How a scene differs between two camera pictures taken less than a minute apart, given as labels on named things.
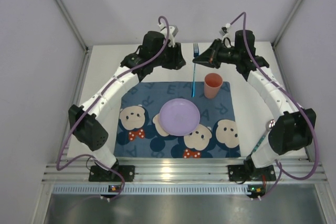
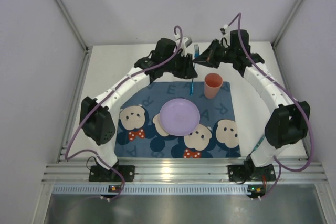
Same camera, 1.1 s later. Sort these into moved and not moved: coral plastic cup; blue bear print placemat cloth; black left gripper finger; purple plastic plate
Moved: black left gripper finger
Not moved: purple plastic plate; coral plastic cup; blue bear print placemat cloth
